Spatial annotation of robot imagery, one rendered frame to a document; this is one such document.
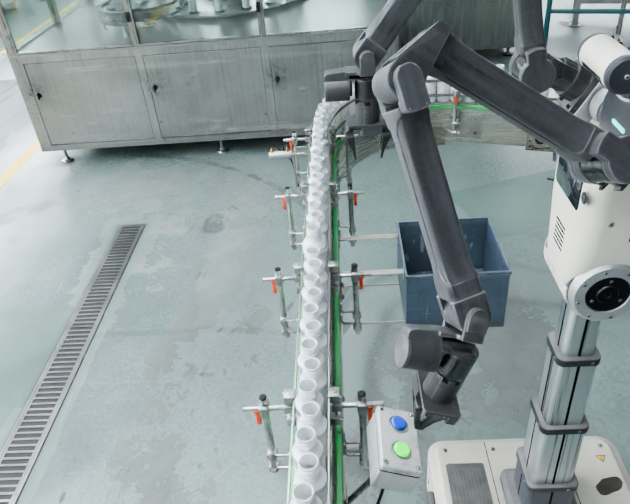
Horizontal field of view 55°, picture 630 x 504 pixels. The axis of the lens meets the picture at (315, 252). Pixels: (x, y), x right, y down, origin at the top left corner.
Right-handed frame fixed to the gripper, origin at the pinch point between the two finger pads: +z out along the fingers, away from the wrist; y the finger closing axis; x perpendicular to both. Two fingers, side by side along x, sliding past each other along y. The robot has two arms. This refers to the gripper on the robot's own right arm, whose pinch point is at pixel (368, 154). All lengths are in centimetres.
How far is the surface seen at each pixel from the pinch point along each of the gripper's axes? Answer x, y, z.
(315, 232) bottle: 0.9, 14.4, 21.3
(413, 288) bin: -9, -14, 50
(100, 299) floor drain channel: -128, 144, 142
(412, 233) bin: -40, -17, 50
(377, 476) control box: 69, 3, 31
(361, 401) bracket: 51, 5, 31
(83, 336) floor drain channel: -97, 144, 142
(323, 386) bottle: 49, 13, 29
